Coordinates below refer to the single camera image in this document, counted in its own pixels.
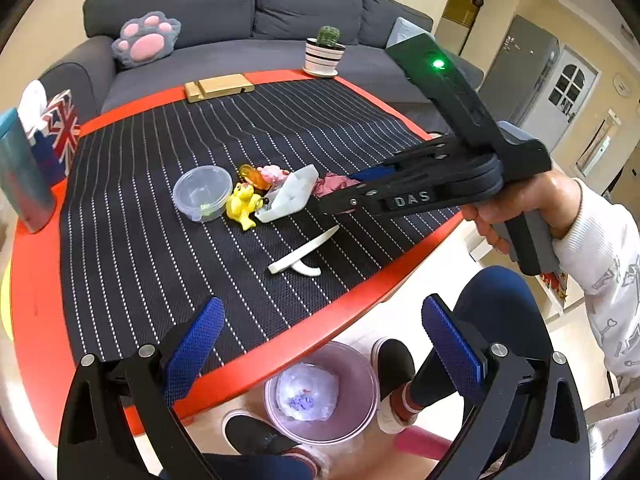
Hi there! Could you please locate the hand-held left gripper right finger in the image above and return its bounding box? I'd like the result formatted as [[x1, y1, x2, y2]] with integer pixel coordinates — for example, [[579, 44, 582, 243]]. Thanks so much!
[[421, 294, 588, 480]]

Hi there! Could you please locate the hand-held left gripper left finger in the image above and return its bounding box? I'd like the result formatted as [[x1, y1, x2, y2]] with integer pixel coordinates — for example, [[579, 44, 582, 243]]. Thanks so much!
[[57, 296, 226, 480]]

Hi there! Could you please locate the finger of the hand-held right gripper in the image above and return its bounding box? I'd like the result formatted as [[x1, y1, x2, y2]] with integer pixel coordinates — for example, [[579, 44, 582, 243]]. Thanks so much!
[[347, 139, 457, 186], [306, 174, 443, 218]]

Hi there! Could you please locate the pink wrapper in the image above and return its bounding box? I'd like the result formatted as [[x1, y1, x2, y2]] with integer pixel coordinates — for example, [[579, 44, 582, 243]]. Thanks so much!
[[312, 172, 358, 198]]

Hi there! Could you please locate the yellow toy figure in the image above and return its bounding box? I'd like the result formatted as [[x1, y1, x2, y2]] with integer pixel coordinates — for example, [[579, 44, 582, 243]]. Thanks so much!
[[225, 181, 263, 232]]

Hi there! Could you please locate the translucent purple trash bin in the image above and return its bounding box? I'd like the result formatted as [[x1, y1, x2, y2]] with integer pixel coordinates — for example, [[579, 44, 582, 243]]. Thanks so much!
[[264, 341, 380, 445]]

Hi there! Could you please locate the person's right forearm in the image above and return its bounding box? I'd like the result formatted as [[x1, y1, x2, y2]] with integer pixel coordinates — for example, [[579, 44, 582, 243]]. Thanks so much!
[[547, 177, 640, 396]]

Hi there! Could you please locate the person's right hand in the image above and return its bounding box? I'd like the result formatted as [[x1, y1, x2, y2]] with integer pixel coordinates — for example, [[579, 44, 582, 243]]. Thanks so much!
[[460, 167, 583, 255]]

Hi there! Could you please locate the person's right black shoe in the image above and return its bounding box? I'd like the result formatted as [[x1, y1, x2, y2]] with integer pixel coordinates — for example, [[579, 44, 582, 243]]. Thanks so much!
[[374, 338, 417, 435]]

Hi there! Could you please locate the person's black shoe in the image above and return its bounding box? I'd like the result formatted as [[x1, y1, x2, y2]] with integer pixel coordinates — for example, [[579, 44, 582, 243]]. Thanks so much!
[[374, 338, 417, 435], [223, 410, 321, 476]]

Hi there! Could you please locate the white plastic box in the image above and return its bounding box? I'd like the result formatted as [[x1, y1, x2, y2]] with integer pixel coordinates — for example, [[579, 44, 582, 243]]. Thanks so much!
[[255, 164, 320, 223]]

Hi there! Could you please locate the long white plastic strip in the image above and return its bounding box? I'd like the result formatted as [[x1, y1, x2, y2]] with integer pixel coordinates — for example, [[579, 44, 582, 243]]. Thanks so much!
[[267, 225, 341, 275]]

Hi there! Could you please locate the grey refrigerator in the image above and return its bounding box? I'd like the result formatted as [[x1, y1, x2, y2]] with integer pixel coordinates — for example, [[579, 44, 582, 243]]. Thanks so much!
[[480, 15, 560, 126]]

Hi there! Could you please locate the person's right leg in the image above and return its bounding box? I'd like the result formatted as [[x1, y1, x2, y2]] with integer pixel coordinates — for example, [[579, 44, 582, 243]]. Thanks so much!
[[407, 266, 553, 411]]

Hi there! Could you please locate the person's leg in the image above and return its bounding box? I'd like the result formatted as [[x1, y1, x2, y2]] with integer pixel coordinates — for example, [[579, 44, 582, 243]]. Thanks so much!
[[407, 266, 553, 411], [200, 452, 313, 480]]

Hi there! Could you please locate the curved white plastic piece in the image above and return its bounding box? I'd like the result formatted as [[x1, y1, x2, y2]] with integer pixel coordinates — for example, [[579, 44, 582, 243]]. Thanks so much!
[[292, 258, 322, 279]]

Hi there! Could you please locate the pink toy figure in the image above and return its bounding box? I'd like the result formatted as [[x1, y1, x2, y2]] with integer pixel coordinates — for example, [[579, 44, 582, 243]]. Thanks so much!
[[257, 164, 291, 188]]

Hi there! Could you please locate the black striped table mat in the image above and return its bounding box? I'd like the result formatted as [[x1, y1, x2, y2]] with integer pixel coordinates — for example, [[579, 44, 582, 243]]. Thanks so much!
[[60, 77, 463, 376]]

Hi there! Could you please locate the white door with arched window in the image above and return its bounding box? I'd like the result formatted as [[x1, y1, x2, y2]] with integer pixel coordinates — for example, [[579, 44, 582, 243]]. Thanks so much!
[[520, 45, 599, 151]]

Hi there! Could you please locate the person's left black shoe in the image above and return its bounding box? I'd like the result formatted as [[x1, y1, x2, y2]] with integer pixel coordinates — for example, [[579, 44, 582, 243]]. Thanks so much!
[[223, 410, 321, 476]]

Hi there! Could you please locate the crumpled clear plastic bag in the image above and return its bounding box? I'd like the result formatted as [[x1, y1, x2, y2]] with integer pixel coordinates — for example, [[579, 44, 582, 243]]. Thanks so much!
[[277, 367, 341, 421]]

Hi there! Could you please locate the potted cactus in striped pot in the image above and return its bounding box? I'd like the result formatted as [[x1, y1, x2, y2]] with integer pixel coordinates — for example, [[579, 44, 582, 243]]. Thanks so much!
[[302, 25, 347, 78]]

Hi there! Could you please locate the person's left leg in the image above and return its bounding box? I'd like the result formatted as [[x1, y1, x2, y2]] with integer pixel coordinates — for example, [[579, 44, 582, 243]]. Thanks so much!
[[200, 452, 313, 480]]

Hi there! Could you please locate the clear plastic container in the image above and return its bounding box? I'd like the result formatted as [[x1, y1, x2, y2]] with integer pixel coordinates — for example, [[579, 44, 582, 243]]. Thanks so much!
[[172, 165, 235, 223]]

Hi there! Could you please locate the red table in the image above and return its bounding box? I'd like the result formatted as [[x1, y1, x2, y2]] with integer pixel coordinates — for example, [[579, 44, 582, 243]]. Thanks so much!
[[10, 69, 466, 448]]

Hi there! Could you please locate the wooden phone stand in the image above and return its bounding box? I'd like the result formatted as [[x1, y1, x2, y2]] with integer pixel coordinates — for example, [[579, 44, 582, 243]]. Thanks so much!
[[183, 73, 253, 105]]

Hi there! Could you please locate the dark grey sofa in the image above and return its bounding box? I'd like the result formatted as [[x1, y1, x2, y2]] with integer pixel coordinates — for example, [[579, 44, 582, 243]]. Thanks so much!
[[37, 0, 486, 133]]

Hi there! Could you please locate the teal tumbler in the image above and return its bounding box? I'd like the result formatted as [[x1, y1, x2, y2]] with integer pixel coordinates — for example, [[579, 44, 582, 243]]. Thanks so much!
[[0, 108, 56, 233]]

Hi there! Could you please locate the flag print tissue box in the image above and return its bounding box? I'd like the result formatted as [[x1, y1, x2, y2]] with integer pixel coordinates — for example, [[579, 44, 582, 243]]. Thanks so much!
[[17, 80, 82, 181]]

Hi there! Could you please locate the grey pink paw cushion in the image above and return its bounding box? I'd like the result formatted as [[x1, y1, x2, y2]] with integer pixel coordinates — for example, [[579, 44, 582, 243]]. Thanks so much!
[[111, 10, 182, 70]]

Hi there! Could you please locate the orange keychain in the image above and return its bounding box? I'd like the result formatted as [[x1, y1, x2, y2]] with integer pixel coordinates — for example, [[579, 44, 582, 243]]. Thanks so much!
[[237, 163, 267, 194]]

